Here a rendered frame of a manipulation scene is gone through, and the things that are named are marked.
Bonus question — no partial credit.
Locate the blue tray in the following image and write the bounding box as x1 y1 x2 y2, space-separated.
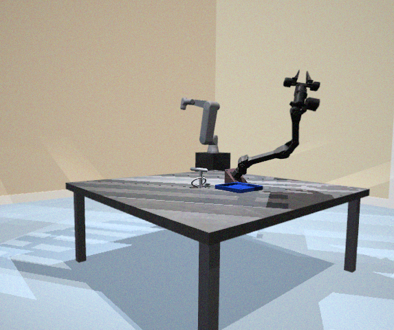
215 182 263 193

